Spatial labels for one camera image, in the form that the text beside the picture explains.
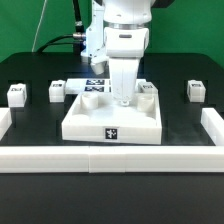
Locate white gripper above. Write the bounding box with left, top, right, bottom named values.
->
left=104, top=27, right=149, bottom=106

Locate white square tabletop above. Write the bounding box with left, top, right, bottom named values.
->
left=62, top=92, right=162, bottom=144

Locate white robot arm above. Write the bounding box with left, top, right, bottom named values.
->
left=81, top=0, right=156, bottom=105

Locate white base tag plate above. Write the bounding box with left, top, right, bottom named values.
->
left=65, top=77, right=146, bottom=95

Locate white U-shaped obstacle fence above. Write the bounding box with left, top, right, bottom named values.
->
left=0, top=107, right=224, bottom=174

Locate black cable bundle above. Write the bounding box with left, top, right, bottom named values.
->
left=35, top=0, right=88, bottom=54

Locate white thin cable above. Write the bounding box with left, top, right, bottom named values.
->
left=31, top=0, right=48, bottom=53

